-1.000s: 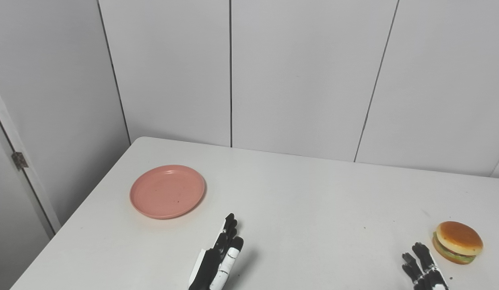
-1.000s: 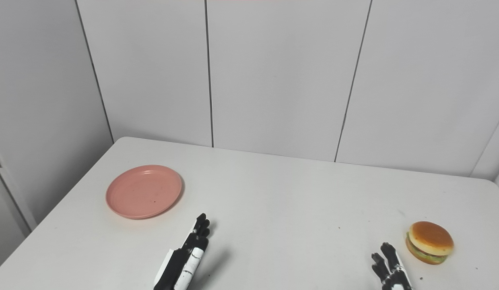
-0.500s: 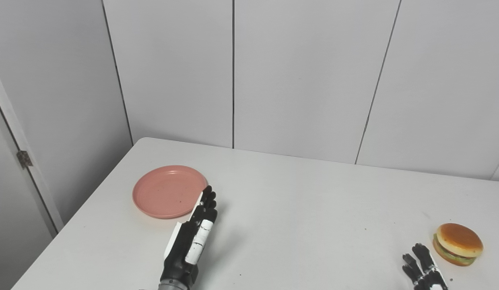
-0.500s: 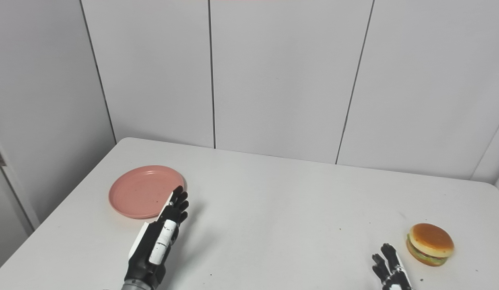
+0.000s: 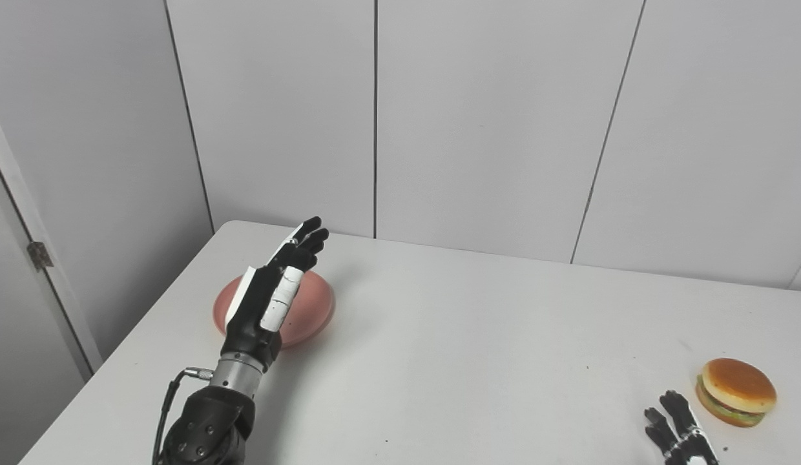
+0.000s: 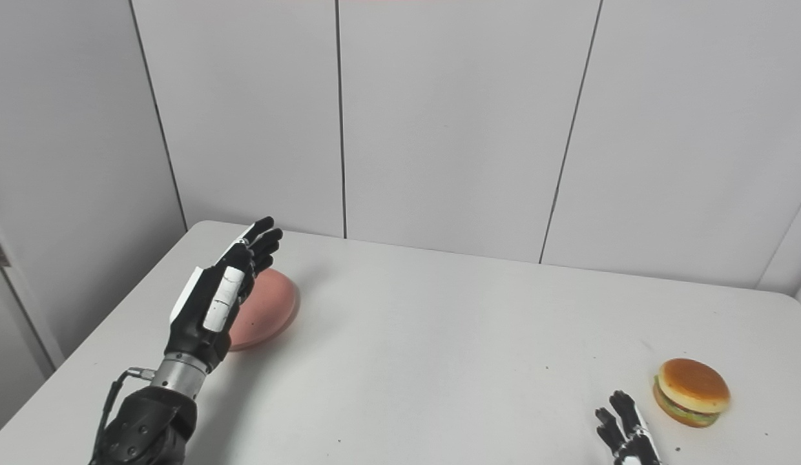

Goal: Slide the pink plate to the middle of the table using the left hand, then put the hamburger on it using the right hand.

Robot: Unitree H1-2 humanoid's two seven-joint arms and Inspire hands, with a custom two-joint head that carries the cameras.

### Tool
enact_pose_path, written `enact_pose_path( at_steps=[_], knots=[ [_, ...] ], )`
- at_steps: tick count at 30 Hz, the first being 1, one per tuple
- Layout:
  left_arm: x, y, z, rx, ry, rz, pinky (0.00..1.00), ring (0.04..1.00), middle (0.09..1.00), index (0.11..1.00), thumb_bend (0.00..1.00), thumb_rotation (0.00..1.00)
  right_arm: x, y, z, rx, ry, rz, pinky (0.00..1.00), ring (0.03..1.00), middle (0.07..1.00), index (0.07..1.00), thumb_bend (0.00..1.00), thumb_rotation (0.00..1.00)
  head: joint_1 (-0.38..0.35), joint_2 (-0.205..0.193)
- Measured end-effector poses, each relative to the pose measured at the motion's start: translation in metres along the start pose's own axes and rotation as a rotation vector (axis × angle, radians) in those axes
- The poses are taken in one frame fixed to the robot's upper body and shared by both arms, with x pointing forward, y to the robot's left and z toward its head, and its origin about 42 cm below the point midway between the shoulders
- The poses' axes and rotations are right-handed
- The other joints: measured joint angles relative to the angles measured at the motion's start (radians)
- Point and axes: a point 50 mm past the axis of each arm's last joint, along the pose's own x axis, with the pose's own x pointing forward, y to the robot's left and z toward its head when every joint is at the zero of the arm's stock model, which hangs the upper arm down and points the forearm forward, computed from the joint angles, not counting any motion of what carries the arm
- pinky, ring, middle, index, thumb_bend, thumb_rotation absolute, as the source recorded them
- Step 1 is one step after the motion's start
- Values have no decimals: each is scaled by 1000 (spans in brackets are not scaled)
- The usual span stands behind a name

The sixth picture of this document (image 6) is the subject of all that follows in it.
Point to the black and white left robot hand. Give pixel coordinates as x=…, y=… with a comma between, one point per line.
x=200, y=316

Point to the pink round plate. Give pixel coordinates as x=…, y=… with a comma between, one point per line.
x=268, y=310

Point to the toy hamburger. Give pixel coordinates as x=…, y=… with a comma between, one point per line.
x=692, y=387

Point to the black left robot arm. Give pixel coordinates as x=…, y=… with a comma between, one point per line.
x=148, y=426

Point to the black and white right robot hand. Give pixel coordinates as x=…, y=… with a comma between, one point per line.
x=630, y=439

